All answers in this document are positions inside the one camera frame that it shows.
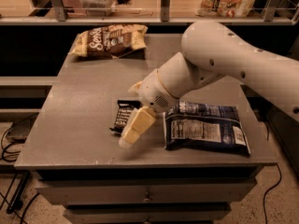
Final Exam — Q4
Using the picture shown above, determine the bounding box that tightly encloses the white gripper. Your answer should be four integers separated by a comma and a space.
119, 69, 178, 148

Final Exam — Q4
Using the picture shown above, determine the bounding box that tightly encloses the black rxbar chocolate bar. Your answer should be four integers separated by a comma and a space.
110, 100, 141, 134

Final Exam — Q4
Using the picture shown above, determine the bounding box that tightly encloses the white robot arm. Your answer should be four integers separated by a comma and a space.
119, 21, 299, 148

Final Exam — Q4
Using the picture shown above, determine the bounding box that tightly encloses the blue chip bag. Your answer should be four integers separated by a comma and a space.
164, 101, 250, 156

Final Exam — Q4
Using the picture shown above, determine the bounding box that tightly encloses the brown chip bag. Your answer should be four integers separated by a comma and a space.
71, 24, 148, 59

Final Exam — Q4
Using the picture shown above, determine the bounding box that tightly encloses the colourful snack bag on shelf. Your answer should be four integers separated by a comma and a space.
195, 0, 255, 18

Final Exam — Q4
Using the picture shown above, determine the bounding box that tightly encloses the clear plastic container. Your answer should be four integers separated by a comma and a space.
80, 0, 115, 17

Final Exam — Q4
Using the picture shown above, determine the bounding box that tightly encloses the upper drawer with knob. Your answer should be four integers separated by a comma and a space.
36, 178, 257, 205

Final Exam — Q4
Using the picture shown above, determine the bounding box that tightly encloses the drawer with knob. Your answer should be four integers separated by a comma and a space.
64, 204, 231, 224
36, 178, 257, 205

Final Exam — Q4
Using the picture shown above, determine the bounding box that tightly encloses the lower drawer with knob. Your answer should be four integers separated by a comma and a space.
64, 204, 231, 224

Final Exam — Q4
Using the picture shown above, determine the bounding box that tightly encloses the grey power adapter box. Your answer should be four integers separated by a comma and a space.
6, 119, 35, 143

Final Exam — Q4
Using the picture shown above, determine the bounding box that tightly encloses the metal shelf rail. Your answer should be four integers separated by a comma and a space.
0, 0, 299, 25

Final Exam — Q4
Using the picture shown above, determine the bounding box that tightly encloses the black cables left floor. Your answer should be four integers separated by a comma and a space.
0, 113, 41, 224

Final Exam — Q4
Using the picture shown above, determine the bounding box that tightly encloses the black cable right floor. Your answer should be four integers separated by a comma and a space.
262, 163, 283, 224

